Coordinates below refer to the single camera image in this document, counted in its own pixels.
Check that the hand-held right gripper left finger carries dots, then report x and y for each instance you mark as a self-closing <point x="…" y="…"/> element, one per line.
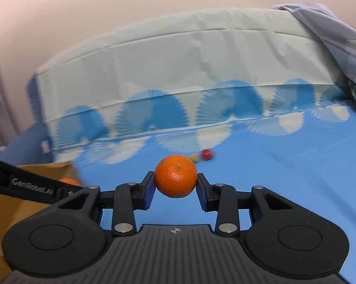
<point x="149" y="190"/>

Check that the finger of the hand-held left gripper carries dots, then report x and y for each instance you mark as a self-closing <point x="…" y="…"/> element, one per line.
<point x="64" y="191"/>

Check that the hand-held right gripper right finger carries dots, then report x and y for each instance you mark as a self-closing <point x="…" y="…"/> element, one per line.
<point x="202" y="192"/>

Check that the small orange mandarin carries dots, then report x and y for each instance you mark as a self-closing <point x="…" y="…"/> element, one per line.
<point x="69" y="181"/>
<point x="175" y="176"/>

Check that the brown cardboard box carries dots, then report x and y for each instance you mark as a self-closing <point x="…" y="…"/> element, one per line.
<point x="6" y="219"/>

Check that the small yellow-green fruit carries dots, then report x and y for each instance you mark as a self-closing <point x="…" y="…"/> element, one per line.
<point x="194" y="158"/>

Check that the red cherry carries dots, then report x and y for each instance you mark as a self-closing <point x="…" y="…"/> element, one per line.
<point x="207" y="154"/>

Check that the blue sofa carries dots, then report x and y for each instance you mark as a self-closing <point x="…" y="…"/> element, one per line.
<point x="24" y="145"/>

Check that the blue fan-print tablecloth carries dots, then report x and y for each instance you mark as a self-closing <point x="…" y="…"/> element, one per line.
<point x="284" y="168"/>

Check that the light grey cloth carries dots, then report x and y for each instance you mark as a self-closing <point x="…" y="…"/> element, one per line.
<point x="328" y="35"/>

